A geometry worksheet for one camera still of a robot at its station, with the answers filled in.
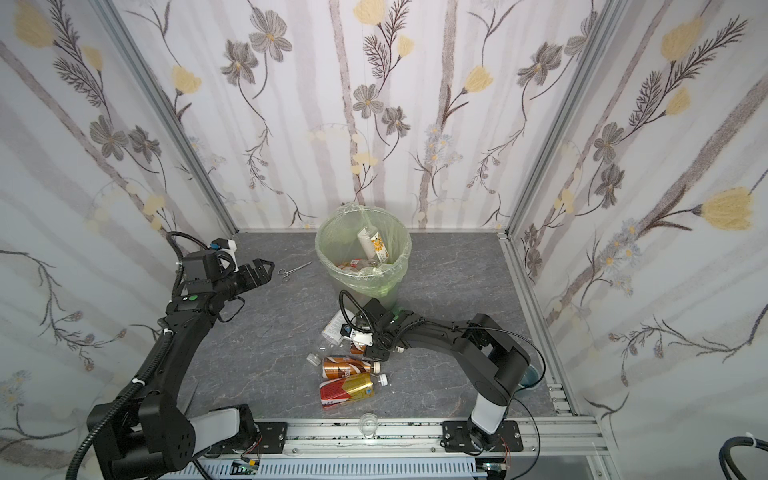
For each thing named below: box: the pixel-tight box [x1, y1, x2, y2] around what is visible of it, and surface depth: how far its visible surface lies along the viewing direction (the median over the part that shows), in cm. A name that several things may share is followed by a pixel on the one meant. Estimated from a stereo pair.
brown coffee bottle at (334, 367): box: [322, 355, 381, 379], surface depth 83 cm
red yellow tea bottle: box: [319, 372, 388, 407], surface depth 78 cm
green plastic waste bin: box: [316, 206, 412, 313], surface depth 90 cm
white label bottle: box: [306, 309, 355, 367], surface depth 88 cm
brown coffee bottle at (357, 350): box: [350, 343, 367, 355], surface depth 86 cm
